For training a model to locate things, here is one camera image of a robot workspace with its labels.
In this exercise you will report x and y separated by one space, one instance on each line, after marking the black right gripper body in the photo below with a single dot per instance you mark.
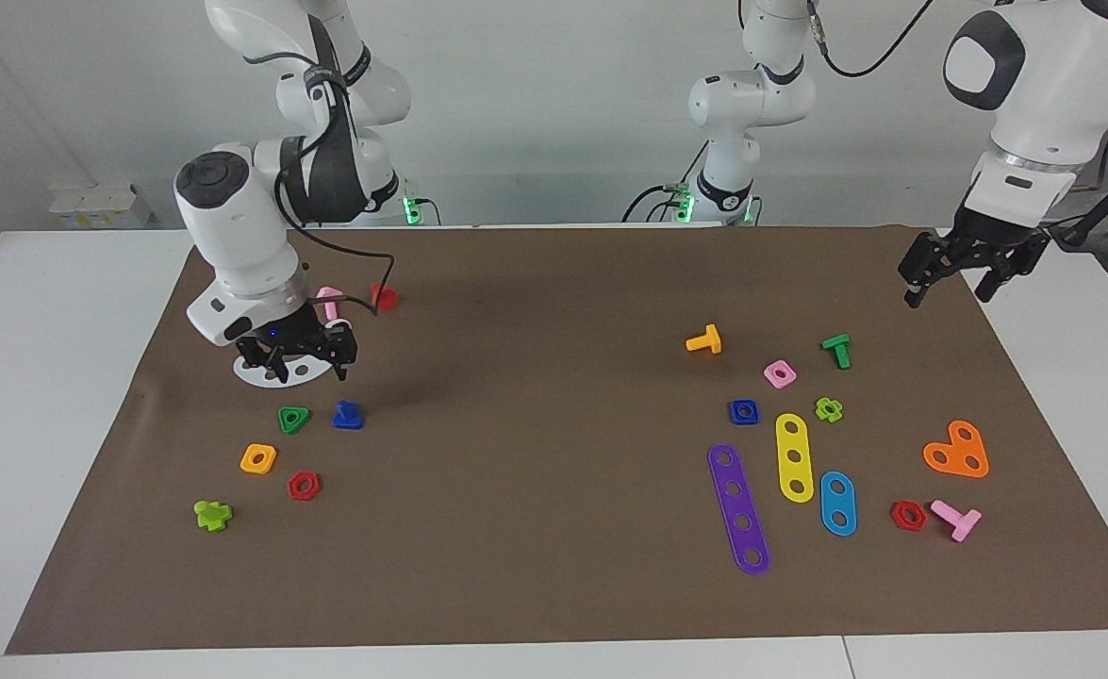
291 338

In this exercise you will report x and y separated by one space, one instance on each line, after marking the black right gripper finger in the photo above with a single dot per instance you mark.
344 344
266 363

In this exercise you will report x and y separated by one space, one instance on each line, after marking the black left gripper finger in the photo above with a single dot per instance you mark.
1011 262
926 259

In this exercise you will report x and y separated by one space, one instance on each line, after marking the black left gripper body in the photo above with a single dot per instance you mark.
1001 234

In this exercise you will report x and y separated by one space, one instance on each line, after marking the blue square plastic nut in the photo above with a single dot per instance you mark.
735 418

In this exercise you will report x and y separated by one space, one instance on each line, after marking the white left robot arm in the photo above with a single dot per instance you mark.
1034 94

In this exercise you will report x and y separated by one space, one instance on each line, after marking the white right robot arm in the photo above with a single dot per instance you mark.
233 226

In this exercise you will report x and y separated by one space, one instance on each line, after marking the pink plastic screw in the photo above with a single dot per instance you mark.
329 300
961 521

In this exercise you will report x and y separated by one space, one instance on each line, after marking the red plastic screw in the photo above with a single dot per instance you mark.
384 299

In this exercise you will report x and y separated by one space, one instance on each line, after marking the green triangle plastic nut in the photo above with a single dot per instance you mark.
286 424

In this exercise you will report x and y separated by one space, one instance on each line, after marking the orange square plastic nut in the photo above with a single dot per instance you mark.
248 464

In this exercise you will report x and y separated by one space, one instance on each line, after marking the dark green plastic screw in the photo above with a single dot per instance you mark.
837 347

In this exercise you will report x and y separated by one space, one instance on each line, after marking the red hexagon plastic nut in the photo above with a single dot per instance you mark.
897 521
295 492

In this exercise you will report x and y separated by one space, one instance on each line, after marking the lime green plastic screw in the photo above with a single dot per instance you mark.
211 516

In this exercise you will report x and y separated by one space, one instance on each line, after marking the lime green flower nut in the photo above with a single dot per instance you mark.
821 413

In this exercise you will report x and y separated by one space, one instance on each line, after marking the pink square plastic nut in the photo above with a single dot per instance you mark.
770 380

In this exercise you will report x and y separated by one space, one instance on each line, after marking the orange plastic screw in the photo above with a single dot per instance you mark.
704 341

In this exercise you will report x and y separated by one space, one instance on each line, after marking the white curved holed strip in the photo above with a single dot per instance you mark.
261 376

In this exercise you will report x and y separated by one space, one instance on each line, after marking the black stand pole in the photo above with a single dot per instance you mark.
1105 203

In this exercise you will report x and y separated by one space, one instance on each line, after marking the orange heart-shaped holed plate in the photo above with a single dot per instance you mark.
955 451

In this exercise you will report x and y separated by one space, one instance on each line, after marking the yellow three-hole strip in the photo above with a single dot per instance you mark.
794 441

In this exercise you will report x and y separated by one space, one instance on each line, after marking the brown table mat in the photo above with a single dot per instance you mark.
535 490

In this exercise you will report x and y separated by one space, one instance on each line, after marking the blue two-hole strip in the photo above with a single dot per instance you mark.
837 504

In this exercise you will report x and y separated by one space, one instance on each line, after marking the purple four-hole strip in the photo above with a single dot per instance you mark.
735 505

